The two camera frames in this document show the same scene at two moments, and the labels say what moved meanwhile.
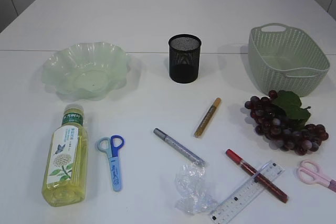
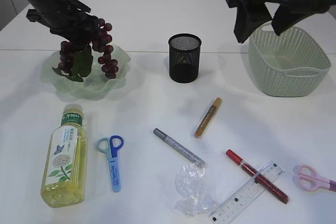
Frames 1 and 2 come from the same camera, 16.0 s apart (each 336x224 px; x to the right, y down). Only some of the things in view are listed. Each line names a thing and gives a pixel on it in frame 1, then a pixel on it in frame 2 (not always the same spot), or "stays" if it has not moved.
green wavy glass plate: x=86 y=71 stays
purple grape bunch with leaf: x=283 y=120 -> x=76 y=59
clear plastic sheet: x=193 y=198 stays
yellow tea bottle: x=65 y=178 stays
